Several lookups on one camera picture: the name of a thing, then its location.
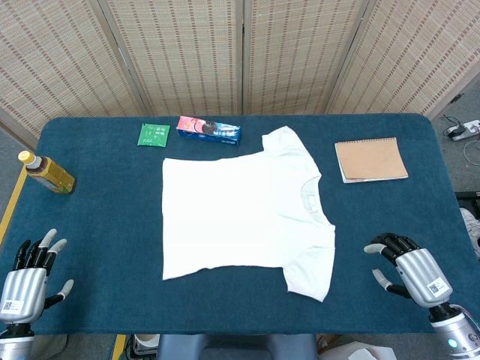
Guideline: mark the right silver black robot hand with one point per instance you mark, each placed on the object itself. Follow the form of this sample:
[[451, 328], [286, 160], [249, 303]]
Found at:
[[423, 273]]

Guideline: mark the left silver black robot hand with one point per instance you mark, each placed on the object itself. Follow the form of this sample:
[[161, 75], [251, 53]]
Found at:
[[24, 288]]

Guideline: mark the white T-shirt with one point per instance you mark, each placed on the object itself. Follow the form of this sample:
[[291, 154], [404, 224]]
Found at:
[[232, 210]]

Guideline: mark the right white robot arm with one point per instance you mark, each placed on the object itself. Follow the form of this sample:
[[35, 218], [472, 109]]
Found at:
[[457, 337]]

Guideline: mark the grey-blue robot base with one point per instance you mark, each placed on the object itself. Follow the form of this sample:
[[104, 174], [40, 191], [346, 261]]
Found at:
[[236, 348]]

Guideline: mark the flat black object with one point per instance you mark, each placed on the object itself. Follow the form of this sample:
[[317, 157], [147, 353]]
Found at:
[[470, 194]]

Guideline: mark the white paper sheet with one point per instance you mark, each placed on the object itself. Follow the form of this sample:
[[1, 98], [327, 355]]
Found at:
[[356, 353]]

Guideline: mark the yellow-capped tea bottle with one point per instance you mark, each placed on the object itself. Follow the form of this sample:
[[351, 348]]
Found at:
[[52, 174]]

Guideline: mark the brown spiral notebook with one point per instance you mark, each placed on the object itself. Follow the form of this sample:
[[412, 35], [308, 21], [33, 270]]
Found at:
[[371, 159]]

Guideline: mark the black power adapter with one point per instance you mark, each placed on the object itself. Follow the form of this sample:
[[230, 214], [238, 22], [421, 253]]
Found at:
[[454, 131]]

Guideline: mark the white power strip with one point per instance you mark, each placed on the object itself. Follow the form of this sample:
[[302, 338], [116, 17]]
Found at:
[[470, 129]]

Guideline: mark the green sachet packet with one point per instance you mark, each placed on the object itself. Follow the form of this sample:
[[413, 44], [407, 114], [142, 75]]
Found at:
[[153, 135]]

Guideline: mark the blue pink cookie box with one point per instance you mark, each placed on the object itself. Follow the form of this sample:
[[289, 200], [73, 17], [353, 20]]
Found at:
[[208, 131]]

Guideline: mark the woven folding screen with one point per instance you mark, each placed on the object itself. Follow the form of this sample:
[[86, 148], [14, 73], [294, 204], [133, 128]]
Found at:
[[187, 56]]

